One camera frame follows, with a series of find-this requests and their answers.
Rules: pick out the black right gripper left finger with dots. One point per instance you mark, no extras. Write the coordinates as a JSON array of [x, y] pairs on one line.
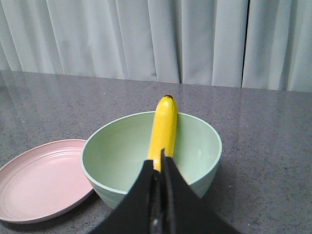
[[131, 216]]

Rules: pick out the pink plate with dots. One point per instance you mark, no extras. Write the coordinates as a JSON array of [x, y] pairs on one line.
[[43, 183]]

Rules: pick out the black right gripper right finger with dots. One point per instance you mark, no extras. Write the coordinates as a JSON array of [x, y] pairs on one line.
[[183, 211]]

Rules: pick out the green bowl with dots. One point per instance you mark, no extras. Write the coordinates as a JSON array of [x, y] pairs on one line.
[[113, 156]]

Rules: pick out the yellow banana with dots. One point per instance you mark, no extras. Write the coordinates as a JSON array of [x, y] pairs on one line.
[[163, 131]]

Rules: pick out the grey-white curtain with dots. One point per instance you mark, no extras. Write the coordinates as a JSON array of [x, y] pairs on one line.
[[264, 44]]

